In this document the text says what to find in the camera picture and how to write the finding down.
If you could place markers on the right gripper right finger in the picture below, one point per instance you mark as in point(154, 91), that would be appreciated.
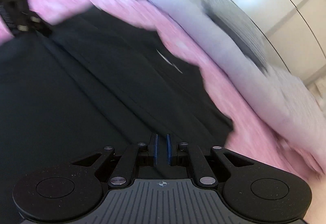
point(206, 168)

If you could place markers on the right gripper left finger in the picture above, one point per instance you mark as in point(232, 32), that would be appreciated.
point(119, 168)

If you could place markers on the dark green sweatshirt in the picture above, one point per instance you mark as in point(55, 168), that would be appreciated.
point(97, 81)

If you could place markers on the striped white duvet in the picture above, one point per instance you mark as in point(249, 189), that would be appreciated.
point(280, 99)

